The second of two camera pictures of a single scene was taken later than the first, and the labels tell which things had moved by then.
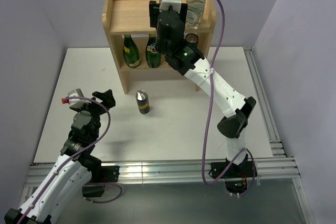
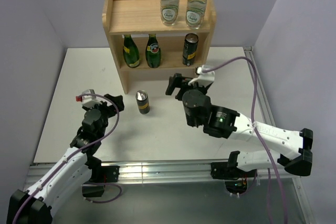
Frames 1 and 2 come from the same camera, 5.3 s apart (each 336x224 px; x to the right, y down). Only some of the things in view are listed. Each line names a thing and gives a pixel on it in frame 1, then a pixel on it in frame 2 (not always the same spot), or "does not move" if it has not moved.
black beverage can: (142, 97) does not move
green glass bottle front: (130, 51) does not move
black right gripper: (154, 12) to (175, 81)
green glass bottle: (153, 57) does not move
